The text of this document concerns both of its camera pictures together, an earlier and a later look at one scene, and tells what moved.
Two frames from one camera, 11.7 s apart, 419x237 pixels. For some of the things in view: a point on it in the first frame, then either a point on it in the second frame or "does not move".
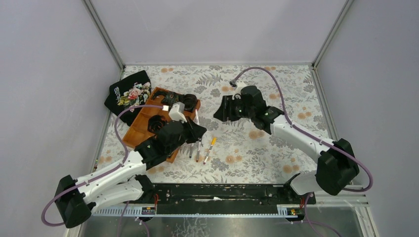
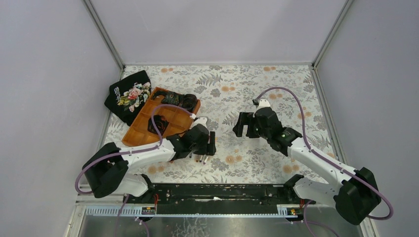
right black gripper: [231, 109] -> [249, 123]
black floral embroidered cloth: [131, 92] does not move
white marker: [207, 154] does not move
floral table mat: [240, 151] does not move
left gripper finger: [195, 131] -> [211, 146]
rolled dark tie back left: [170, 98] does not move
